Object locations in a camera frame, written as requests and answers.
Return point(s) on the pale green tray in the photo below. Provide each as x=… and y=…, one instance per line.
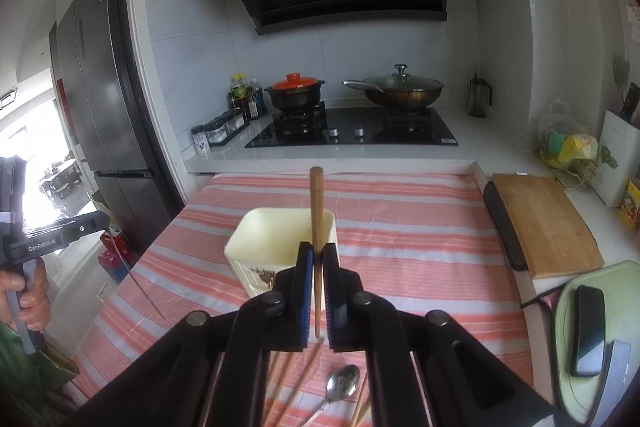
x=581, y=397

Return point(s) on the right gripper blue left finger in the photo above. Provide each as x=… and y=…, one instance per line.
x=291, y=332

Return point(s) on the dark glass french press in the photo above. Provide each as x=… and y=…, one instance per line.
x=480, y=97

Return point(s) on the black gas stove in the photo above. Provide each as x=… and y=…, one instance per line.
x=354, y=126

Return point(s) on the wok with glass lid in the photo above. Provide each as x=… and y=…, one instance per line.
x=400, y=91

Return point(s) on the spice jar white label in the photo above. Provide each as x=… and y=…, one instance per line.
x=200, y=140

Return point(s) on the black spice jar rack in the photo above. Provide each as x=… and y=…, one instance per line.
x=225, y=127

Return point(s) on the yellow snack packet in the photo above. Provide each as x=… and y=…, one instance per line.
x=630, y=206

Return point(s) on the left hand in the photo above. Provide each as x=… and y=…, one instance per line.
x=35, y=304

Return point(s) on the white knife block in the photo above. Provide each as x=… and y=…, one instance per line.
x=618, y=152

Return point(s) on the black pot orange lid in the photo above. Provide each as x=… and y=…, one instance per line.
x=295, y=93

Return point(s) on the plastic bag with produce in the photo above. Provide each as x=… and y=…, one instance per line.
x=568, y=149

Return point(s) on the silver metal spoon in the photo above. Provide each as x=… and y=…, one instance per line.
x=341, y=385

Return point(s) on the grey refrigerator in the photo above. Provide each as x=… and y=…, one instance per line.
x=107, y=122

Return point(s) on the pink striped table cloth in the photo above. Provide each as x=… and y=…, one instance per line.
x=402, y=275

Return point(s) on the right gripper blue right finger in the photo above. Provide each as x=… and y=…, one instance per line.
x=340, y=287

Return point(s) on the wooden cutting board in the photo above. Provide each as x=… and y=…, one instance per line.
x=554, y=239

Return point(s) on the green label sauce bottle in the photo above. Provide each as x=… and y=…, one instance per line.
x=239, y=93

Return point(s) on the cream utensil holder box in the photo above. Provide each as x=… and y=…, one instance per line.
x=266, y=242

